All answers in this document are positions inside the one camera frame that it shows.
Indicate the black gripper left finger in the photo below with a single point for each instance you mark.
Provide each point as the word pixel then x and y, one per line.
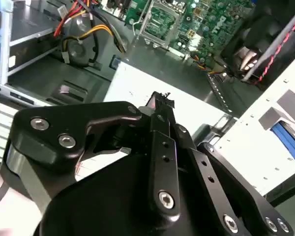
pixel 51 118

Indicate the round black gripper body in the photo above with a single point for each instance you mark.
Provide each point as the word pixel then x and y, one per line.
pixel 108 201

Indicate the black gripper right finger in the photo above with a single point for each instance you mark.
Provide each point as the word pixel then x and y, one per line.
pixel 206 172

